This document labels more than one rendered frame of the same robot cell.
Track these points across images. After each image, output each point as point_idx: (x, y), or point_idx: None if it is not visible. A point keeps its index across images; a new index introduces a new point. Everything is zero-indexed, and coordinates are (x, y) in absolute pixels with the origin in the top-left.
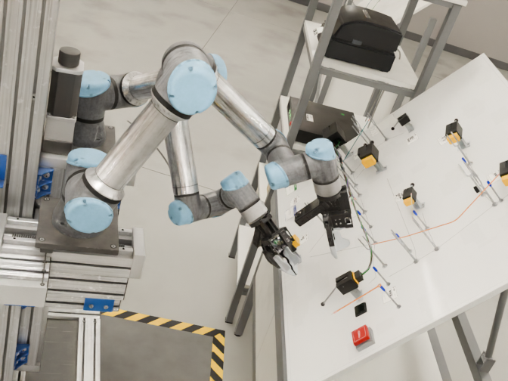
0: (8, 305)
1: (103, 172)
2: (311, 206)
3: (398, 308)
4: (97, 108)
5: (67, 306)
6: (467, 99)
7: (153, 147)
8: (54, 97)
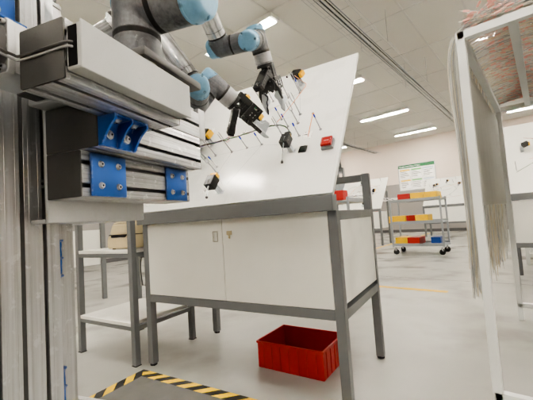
0: (98, 194)
1: None
2: (262, 75)
3: (321, 129)
4: None
5: (153, 196)
6: (220, 107)
7: None
8: None
